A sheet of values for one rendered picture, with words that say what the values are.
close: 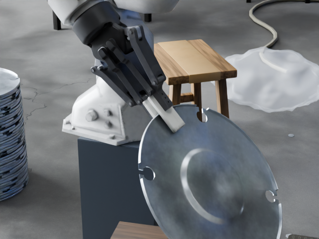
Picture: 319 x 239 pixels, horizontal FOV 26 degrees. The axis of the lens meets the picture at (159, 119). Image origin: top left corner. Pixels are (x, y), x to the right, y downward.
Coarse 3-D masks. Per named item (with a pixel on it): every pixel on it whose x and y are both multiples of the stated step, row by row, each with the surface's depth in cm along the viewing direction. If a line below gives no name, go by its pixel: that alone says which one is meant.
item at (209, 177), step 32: (160, 128) 109; (192, 128) 114; (224, 128) 119; (160, 160) 106; (192, 160) 109; (224, 160) 114; (256, 160) 120; (160, 192) 103; (192, 192) 106; (224, 192) 110; (256, 192) 116; (160, 224) 100; (192, 224) 104; (224, 224) 108; (256, 224) 112
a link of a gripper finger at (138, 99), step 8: (104, 48) 111; (104, 56) 111; (112, 64) 111; (120, 64) 112; (120, 72) 111; (128, 72) 112; (128, 80) 111; (136, 80) 112; (128, 88) 112; (136, 88) 112; (136, 96) 111
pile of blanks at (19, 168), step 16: (16, 96) 208; (0, 112) 203; (16, 112) 209; (0, 128) 204; (16, 128) 210; (0, 144) 208; (16, 144) 211; (0, 160) 209; (16, 160) 213; (0, 176) 211; (16, 176) 215; (0, 192) 212; (16, 192) 218
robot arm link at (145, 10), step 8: (120, 0) 139; (128, 0) 137; (136, 0) 136; (144, 0) 135; (152, 0) 134; (160, 0) 134; (168, 0) 134; (176, 0) 136; (128, 8) 140; (136, 8) 138; (144, 8) 136; (152, 8) 135; (160, 8) 135; (168, 8) 136
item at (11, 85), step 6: (0, 72) 219; (6, 72) 219; (12, 72) 218; (0, 78) 214; (6, 78) 214; (0, 84) 210; (6, 84) 210; (12, 84) 210; (18, 84) 208; (0, 90) 206; (6, 90) 206; (12, 90) 205; (0, 96) 201
